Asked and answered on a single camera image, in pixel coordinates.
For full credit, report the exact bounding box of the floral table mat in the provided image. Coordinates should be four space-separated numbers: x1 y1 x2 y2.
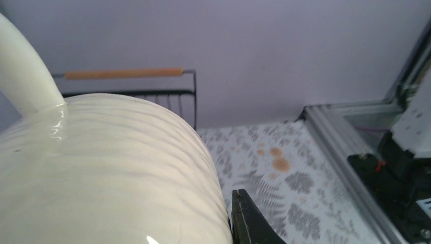
198 121 379 243

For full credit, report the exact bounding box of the aluminium rail frame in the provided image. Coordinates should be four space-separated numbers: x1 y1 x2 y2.
299 24 430 243

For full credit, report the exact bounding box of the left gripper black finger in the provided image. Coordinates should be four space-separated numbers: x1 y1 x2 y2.
231 189 285 244

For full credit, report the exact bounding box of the black wire dish rack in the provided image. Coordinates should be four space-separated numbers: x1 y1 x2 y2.
51 68 197 129

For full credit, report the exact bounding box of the cream ribbed mug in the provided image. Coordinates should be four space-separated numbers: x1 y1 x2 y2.
1 16 233 243

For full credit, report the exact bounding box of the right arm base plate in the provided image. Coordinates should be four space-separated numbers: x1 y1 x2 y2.
347 153 431 243

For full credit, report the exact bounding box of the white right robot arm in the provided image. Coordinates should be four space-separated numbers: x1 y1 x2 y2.
378 72 430 180

